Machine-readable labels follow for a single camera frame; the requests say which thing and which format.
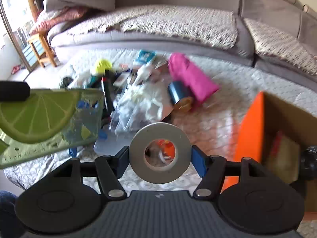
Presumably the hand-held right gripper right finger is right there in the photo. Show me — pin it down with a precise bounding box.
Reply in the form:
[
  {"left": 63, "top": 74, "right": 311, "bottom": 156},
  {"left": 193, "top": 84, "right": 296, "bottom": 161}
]
[{"left": 191, "top": 145, "right": 267, "bottom": 200}]

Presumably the narrow speckled lace sofa cover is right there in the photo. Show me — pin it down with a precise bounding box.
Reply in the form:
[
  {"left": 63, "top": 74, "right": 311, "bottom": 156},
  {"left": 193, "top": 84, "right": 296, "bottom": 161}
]
[{"left": 244, "top": 17, "right": 317, "bottom": 76}]

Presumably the sliding glass door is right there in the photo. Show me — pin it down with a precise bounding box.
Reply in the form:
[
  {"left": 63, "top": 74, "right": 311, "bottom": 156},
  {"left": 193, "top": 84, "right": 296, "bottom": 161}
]
[{"left": 0, "top": 0, "right": 37, "bottom": 75}]

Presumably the grey tape roll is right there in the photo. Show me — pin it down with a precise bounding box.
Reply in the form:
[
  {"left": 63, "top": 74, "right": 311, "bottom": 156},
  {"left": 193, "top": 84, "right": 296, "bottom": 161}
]
[{"left": 129, "top": 123, "right": 192, "bottom": 184}]

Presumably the pink patterned pillow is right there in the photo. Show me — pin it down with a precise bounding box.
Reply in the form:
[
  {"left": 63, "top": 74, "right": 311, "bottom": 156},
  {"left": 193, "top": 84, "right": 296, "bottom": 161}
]
[{"left": 29, "top": 6, "right": 88, "bottom": 36}]

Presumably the black bottle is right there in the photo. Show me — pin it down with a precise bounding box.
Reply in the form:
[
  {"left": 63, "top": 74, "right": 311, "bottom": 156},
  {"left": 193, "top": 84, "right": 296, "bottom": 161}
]
[{"left": 101, "top": 71, "right": 117, "bottom": 120}]

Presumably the beige box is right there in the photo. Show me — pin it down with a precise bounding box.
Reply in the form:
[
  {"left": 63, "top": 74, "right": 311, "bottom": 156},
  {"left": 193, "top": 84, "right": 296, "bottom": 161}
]
[{"left": 266, "top": 131, "right": 302, "bottom": 184}]

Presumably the black round object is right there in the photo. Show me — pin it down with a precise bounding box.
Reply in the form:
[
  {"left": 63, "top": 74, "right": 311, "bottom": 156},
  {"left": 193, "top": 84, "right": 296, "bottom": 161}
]
[{"left": 300, "top": 146, "right": 317, "bottom": 180}]

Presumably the clear plastic bag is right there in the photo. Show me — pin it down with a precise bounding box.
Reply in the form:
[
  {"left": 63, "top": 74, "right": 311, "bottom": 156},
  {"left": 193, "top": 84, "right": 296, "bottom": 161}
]
[{"left": 110, "top": 79, "right": 172, "bottom": 135}]

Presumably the pink cloth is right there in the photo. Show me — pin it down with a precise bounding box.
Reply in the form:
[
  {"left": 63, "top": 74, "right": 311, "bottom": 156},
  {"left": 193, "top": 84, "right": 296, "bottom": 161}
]
[{"left": 168, "top": 53, "right": 221, "bottom": 110}]

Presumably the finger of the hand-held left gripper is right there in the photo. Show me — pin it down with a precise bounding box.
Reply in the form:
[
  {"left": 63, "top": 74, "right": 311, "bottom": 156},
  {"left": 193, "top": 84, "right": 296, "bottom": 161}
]
[{"left": 0, "top": 81, "right": 31, "bottom": 102}]

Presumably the teal packet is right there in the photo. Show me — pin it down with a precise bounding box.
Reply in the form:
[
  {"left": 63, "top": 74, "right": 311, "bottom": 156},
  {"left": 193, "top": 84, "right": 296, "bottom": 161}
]
[{"left": 134, "top": 50, "right": 157, "bottom": 65}]

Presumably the green lime printed case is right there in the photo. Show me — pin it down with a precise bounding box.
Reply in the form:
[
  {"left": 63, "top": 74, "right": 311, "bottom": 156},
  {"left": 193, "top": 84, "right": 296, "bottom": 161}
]
[{"left": 0, "top": 88, "right": 105, "bottom": 170}]

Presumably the yellow-green spiky ball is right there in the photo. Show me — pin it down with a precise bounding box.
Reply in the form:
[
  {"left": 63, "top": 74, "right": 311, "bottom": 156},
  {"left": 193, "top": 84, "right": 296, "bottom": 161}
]
[{"left": 94, "top": 59, "right": 113, "bottom": 76}]

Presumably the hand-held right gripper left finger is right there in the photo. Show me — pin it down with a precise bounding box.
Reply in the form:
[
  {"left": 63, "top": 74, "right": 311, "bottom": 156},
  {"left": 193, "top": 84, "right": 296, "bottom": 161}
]
[{"left": 51, "top": 146, "right": 132, "bottom": 200}]

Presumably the wooden stool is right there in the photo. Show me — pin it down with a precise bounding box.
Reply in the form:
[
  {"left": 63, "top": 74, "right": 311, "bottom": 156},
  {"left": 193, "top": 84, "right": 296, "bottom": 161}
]
[{"left": 27, "top": 32, "right": 58, "bottom": 68}]

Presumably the orange cardboard box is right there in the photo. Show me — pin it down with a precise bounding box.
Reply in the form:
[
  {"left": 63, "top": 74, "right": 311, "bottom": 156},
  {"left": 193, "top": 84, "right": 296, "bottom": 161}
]
[{"left": 222, "top": 91, "right": 317, "bottom": 220}]

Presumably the dark blue can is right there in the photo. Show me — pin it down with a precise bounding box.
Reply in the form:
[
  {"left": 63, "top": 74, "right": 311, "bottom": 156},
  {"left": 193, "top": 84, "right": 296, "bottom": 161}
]
[{"left": 168, "top": 81, "right": 194, "bottom": 112}]

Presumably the wide speckled lace sofa cover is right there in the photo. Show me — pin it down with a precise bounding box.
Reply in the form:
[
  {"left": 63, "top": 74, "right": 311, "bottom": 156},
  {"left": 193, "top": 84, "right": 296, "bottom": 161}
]
[{"left": 67, "top": 4, "right": 242, "bottom": 50}]

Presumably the person's leg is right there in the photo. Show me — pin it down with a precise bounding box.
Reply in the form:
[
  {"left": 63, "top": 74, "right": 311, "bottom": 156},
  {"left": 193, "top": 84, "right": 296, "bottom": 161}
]
[{"left": 0, "top": 190, "right": 25, "bottom": 238}]

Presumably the small steel wool scrubber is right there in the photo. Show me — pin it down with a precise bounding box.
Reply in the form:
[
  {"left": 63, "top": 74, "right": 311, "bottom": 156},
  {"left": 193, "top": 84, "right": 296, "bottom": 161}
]
[{"left": 60, "top": 76, "right": 74, "bottom": 89}]

